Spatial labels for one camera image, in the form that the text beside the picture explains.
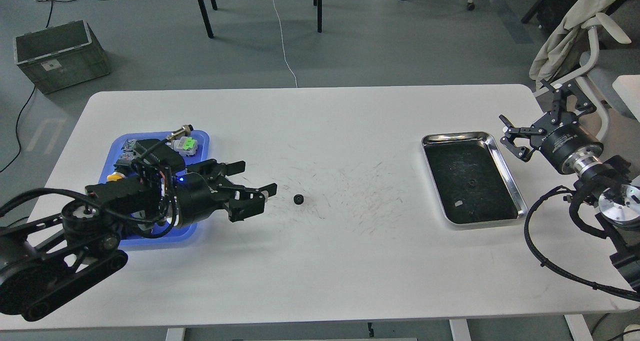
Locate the grey plastic crate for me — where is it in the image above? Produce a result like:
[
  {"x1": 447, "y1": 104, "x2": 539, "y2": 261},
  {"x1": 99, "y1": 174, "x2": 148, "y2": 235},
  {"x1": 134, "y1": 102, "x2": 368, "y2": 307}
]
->
[{"x1": 13, "y1": 20, "x2": 112, "y2": 95}]

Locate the black table leg pair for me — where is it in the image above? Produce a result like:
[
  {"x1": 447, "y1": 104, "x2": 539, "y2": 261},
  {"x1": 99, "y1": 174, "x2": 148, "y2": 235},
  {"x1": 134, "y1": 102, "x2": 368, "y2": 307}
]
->
[{"x1": 313, "y1": 0, "x2": 323, "y2": 34}]

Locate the yellow push button switch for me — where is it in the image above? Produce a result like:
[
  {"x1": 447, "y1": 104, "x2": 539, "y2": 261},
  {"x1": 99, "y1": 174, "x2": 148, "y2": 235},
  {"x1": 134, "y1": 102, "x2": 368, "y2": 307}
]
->
[{"x1": 106, "y1": 171, "x2": 126, "y2": 182}]

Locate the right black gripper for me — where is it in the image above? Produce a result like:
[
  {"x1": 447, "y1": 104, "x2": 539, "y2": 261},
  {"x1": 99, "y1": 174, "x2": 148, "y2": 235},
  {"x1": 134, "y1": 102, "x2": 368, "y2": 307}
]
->
[{"x1": 499, "y1": 79, "x2": 605, "y2": 176}]

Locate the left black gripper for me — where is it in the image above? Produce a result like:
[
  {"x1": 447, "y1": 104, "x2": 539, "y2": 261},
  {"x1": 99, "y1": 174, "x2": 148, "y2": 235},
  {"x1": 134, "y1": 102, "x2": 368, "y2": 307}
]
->
[{"x1": 174, "y1": 159, "x2": 278, "y2": 228}]

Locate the beige cloth on chair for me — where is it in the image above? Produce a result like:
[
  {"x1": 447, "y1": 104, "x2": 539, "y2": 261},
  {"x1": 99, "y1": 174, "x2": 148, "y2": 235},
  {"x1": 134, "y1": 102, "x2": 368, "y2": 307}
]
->
[{"x1": 529, "y1": 0, "x2": 617, "y2": 90}]

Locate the white office chair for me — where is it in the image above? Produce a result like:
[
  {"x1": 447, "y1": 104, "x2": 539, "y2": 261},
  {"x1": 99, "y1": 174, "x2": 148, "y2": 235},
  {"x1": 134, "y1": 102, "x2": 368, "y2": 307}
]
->
[{"x1": 541, "y1": 12, "x2": 639, "y2": 141}]

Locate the blue plastic tray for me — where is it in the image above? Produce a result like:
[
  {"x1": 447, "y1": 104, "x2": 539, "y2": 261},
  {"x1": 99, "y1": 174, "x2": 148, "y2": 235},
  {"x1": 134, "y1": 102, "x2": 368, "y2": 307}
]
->
[{"x1": 98, "y1": 129, "x2": 210, "y2": 251}]

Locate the grey green switch module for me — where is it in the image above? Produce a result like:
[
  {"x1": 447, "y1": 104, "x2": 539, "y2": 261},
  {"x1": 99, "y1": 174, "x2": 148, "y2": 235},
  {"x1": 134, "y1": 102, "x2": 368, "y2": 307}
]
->
[{"x1": 166, "y1": 136, "x2": 199, "y2": 157}]

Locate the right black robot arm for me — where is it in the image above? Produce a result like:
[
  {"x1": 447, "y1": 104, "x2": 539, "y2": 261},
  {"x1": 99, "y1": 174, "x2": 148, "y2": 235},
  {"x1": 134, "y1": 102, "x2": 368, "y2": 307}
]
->
[{"x1": 499, "y1": 80, "x2": 640, "y2": 302}]

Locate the silver metal tray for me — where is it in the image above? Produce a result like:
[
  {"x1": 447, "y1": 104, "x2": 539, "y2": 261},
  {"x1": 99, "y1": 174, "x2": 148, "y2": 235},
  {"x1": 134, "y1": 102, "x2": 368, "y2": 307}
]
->
[{"x1": 421, "y1": 131, "x2": 529, "y2": 229}]

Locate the white floor cable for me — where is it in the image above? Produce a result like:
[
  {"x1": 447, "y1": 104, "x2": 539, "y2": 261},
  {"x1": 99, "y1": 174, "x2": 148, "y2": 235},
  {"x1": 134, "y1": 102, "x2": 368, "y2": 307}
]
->
[{"x1": 268, "y1": 0, "x2": 299, "y2": 88}]

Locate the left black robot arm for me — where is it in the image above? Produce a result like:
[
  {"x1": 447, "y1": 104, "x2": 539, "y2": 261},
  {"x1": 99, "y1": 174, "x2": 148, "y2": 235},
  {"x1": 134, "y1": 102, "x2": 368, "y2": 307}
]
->
[{"x1": 0, "y1": 124, "x2": 278, "y2": 322}]

